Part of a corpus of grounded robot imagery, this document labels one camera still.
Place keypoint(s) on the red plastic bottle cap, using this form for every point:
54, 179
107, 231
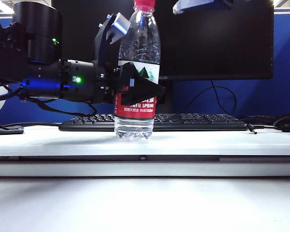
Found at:
145, 4

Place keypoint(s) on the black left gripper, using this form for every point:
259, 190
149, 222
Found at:
106, 84

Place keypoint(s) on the black ASUS monitor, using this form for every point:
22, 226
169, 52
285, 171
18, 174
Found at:
220, 43

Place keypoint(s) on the ceiling light panel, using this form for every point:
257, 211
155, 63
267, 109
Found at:
0, 3

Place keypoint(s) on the grey table edge rail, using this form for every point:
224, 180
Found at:
87, 158

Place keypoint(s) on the black Logitech keyboard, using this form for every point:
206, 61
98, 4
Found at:
195, 122

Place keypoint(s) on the clear water bottle red label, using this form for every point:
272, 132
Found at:
135, 48

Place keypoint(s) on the black flat pad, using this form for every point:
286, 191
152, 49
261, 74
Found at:
4, 130

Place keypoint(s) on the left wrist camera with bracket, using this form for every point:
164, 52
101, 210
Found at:
119, 23

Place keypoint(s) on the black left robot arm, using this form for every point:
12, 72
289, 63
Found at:
41, 82

